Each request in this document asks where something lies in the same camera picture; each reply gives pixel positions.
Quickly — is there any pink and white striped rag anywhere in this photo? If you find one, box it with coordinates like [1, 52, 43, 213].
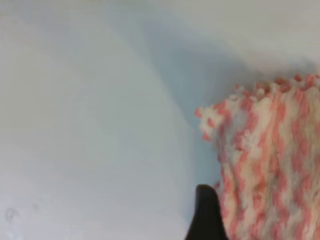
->
[195, 74, 320, 240]

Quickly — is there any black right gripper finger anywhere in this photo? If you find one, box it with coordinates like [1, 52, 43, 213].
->
[185, 184, 228, 240]

